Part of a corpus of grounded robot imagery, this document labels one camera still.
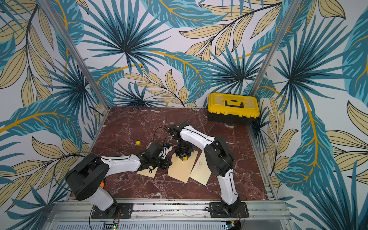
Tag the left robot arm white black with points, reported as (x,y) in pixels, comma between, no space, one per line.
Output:
(86,177)

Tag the aluminium corner post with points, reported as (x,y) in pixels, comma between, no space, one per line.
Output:
(274,46)
(65,36)

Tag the manila envelope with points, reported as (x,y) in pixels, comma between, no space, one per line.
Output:
(181,170)
(148,172)
(200,172)

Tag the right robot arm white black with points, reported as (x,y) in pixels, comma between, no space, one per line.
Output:
(219,160)

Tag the right aluminium corner post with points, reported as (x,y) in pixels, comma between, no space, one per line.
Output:
(274,46)

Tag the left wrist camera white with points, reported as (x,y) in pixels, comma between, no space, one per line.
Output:
(165,151)

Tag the left aluminium corner post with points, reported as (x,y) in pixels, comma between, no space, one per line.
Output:
(65,36)

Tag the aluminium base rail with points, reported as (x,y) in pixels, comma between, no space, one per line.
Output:
(171,214)

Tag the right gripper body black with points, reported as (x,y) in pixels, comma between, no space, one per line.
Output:
(183,152)

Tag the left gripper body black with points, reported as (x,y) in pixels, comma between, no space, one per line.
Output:
(160,163)

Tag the yellow black toolbox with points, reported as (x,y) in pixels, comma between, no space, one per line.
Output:
(232,109)

